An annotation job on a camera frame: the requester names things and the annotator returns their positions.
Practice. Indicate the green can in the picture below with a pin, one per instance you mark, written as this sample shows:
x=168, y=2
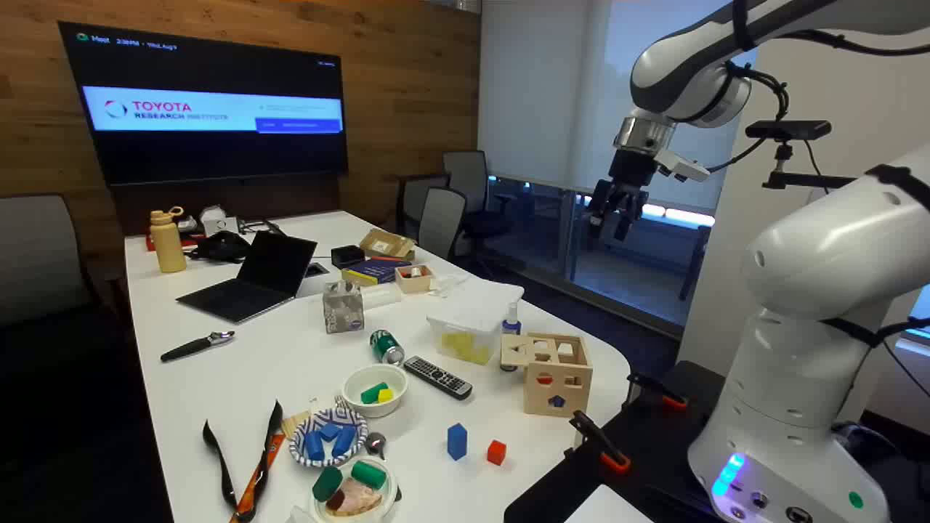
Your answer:
x=386, y=348

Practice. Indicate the clear plastic storage bin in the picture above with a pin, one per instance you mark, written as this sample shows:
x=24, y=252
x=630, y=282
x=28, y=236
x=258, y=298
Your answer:
x=471, y=316

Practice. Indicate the black bag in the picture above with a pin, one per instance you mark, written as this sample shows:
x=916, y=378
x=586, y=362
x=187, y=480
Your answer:
x=221, y=249

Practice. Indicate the large grey chair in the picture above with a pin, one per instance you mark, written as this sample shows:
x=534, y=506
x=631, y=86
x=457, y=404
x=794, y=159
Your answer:
x=38, y=256

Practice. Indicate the black clamp orange tip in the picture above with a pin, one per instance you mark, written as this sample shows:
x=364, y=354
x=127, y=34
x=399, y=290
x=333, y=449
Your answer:
x=662, y=390
x=601, y=442

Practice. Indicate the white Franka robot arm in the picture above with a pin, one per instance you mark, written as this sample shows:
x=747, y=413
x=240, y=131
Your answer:
x=824, y=293

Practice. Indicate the black remote control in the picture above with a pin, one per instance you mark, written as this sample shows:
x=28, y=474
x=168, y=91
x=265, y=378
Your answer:
x=438, y=378

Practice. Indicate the small black box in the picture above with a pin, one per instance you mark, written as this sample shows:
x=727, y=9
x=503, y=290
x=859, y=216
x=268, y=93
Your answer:
x=346, y=256

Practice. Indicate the blue book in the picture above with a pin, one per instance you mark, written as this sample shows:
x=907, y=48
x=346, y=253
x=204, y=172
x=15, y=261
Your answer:
x=380, y=271

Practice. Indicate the orange block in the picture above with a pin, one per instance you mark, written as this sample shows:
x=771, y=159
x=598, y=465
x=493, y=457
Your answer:
x=495, y=452

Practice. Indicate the white paper sheet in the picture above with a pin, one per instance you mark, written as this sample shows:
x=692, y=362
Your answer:
x=606, y=506

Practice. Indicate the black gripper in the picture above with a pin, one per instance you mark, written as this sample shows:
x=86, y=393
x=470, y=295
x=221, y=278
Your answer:
x=634, y=172

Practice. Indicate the blue spray bottle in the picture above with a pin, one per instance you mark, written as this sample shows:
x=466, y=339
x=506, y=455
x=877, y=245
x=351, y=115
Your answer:
x=513, y=335

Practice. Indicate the white device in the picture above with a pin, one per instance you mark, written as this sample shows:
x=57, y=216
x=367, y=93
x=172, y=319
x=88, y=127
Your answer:
x=217, y=218

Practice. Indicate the cardboard box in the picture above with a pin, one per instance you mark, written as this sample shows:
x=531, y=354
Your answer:
x=387, y=245

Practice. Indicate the white bowl with toy blocks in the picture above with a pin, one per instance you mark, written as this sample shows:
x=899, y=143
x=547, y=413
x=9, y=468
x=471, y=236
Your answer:
x=374, y=397

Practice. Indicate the wall mounted TV screen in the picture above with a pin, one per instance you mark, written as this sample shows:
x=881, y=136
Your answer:
x=204, y=104

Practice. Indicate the orange black tongs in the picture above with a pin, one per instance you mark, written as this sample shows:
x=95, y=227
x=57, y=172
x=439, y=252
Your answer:
x=261, y=474

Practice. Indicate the grey cube container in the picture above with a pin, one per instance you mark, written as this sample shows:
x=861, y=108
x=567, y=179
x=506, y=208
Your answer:
x=343, y=309

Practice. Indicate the black mounting breadboard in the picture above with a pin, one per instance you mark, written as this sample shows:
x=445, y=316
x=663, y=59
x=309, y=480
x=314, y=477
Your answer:
x=659, y=455

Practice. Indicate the small wooden tray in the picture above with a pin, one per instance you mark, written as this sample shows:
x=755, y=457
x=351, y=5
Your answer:
x=415, y=279

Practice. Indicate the black laptop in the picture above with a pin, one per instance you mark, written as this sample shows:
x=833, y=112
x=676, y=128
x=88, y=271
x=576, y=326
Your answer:
x=252, y=279

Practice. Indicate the white bowl with green toys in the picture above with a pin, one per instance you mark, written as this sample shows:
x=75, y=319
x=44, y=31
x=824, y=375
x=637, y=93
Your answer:
x=352, y=492

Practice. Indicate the blue white patterned plate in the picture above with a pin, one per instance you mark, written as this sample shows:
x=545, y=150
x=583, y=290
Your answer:
x=330, y=436

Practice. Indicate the black camera on stand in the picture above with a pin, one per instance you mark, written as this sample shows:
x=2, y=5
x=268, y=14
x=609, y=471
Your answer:
x=787, y=128

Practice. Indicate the wooden shape sorter toy box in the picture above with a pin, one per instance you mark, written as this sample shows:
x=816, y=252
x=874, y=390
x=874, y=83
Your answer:
x=557, y=383

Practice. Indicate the yellow water bottle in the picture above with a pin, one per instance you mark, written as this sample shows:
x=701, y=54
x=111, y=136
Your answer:
x=168, y=245

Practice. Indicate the black marker pen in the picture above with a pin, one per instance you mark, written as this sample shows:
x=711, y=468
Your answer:
x=195, y=348

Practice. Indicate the grey office chair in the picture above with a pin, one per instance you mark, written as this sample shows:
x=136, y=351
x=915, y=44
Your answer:
x=470, y=179
x=442, y=223

